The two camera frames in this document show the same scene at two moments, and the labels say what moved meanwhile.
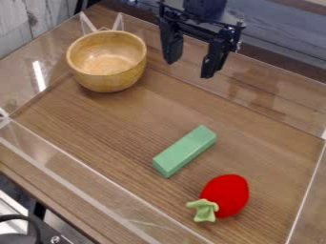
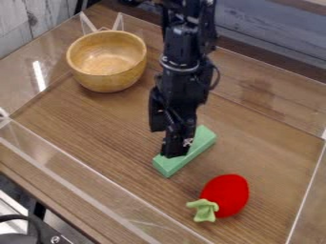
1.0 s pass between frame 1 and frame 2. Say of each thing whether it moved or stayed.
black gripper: moved
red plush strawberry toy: stayed
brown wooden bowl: stayed
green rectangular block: stayed
